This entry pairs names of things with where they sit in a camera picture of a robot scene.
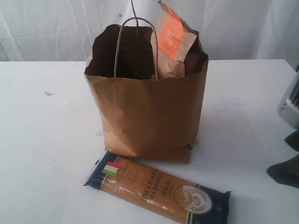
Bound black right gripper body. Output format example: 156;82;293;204
285;130;299;149

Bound spaghetti packet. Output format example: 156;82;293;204
85;151;231;224

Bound large brown paper bag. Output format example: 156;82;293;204
85;23;209;164

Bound small brown coffee pouch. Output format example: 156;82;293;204
150;1;198;79

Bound clear plastic scrap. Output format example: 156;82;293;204
96;130;104;136

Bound small grey table scrap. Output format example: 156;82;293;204
44;91;54;96

